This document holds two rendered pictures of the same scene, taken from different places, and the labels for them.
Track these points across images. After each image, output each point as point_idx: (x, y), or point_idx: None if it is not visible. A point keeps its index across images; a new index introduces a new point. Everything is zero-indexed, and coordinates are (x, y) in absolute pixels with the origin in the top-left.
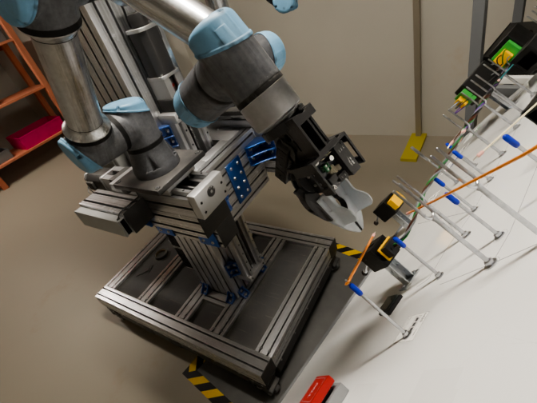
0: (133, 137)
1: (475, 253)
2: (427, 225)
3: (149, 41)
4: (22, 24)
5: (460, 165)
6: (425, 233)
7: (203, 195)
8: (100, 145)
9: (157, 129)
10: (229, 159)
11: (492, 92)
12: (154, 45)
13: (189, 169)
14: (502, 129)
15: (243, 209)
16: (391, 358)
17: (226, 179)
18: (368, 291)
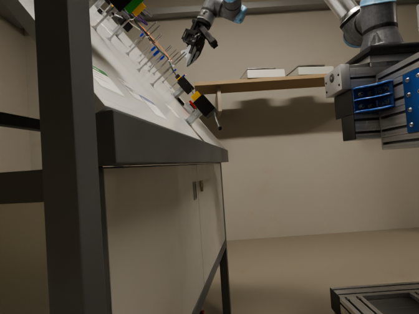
0: (358, 26)
1: (153, 64)
2: (171, 101)
3: None
4: None
5: (156, 38)
6: (171, 99)
7: (327, 78)
8: (342, 30)
9: (371, 21)
10: (413, 67)
11: None
12: None
13: (365, 61)
14: (106, 44)
15: (411, 143)
16: (173, 91)
17: (401, 90)
18: (201, 128)
